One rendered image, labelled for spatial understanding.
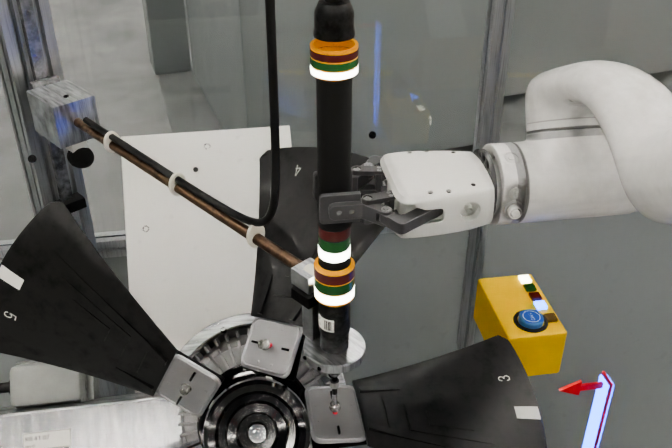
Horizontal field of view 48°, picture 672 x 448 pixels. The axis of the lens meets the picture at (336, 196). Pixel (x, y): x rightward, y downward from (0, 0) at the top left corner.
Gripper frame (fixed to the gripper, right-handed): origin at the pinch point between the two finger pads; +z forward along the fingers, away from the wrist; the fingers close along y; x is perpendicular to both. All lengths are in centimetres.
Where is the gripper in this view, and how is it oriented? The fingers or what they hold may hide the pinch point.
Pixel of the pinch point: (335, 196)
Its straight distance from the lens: 75.7
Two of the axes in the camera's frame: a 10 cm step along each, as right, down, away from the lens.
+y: -1.6, -5.1, 8.5
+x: 0.1, -8.6, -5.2
